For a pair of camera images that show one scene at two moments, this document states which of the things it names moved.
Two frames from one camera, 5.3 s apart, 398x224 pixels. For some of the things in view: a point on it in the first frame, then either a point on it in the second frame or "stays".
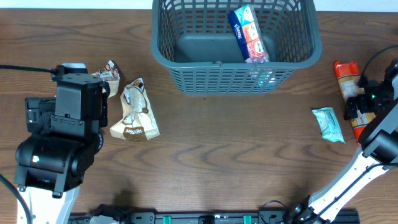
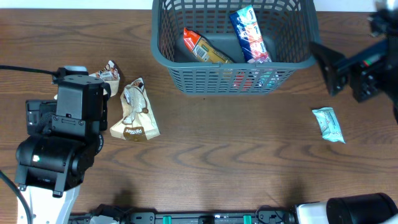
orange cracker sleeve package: [349, 72] → [198, 45]
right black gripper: [351, 107] → [337, 79]
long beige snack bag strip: [111, 74] stays
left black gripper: [40, 111] stays
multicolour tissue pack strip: [248, 35] stays
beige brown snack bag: [138, 122] stays
